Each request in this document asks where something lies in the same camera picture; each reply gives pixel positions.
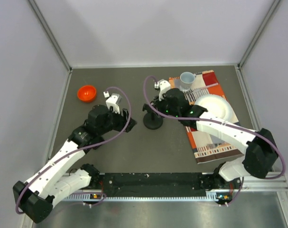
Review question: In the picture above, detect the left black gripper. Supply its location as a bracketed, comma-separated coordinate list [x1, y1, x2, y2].
[98, 105, 137, 135]

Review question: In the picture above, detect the black phone stand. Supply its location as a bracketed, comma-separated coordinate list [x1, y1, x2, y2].
[142, 104, 163, 130]

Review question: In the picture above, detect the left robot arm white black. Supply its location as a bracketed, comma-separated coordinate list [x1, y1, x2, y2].
[13, 104, 137, 223]

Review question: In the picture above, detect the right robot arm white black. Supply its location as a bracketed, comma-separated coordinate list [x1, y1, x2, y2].
[149, 88, 279, 188]

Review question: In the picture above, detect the light blue cup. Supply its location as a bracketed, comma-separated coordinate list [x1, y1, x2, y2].
[180, 72, 196, 92]

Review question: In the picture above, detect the white plate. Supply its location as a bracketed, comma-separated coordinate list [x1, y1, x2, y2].
[195, 94, 233, 121]

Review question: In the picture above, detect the orange bowl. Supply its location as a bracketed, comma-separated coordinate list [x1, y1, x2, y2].
[77, 85, 97, 103]

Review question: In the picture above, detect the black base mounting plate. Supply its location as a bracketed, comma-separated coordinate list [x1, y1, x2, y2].
[100, 172, 212, 198]

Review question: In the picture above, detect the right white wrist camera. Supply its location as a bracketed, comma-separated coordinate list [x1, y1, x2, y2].
[154, 79, 171, 101]

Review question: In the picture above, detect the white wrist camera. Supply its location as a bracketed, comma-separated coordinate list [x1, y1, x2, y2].
[154, 79, 171, 101]
[103, 91, 121, 114]

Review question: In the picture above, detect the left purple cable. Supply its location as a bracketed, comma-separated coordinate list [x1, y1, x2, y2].
[15, 86, 132, 214]

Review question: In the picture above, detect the purple cable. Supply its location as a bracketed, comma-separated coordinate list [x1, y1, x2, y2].
[15, 86, 132, 214]
[143, 75, 286, 179]

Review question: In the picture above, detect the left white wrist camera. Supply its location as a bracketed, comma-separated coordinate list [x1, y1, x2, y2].
[103, 91, 121, 114]

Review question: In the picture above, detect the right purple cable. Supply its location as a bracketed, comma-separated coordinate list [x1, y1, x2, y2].
[143, 75, 286, 179]

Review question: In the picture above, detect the grey slotted cable duct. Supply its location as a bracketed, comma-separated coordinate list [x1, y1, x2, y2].
[63, 191, 223, 202]

